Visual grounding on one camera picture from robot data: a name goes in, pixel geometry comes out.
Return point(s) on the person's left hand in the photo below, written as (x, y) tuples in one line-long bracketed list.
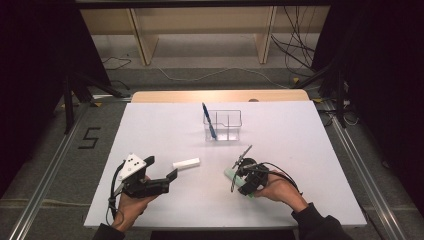
[(130, 208)]

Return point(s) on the black metal stand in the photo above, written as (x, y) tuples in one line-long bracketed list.
[(340, 100), (68, 106)]

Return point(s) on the light wooden shelf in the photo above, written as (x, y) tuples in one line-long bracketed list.
[(146, 46)]

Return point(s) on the green highlighter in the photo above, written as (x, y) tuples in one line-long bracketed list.
[(230, 175)]

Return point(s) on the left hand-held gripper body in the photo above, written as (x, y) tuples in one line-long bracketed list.
[(133, 166)]

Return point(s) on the white eraser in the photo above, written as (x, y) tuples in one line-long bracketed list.
[(186, 163)]

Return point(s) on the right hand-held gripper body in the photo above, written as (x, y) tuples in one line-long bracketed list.
[(255, 173)]

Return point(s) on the black curtain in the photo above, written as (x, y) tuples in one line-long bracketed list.
[(33, 66), (383, 66)]

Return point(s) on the clear plastic organizer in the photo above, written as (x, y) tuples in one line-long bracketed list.
[(230, 133)]

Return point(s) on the blue pen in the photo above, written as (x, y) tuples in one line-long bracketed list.
[(209, 120)]

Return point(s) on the person's right hand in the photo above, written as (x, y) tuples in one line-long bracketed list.
[(280, 190)]

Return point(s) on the light wooden table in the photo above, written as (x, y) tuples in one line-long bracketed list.
[(183, 96)]

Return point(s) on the aluminium floor rail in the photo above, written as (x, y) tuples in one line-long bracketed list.
[(370, 186), (43, 186)]

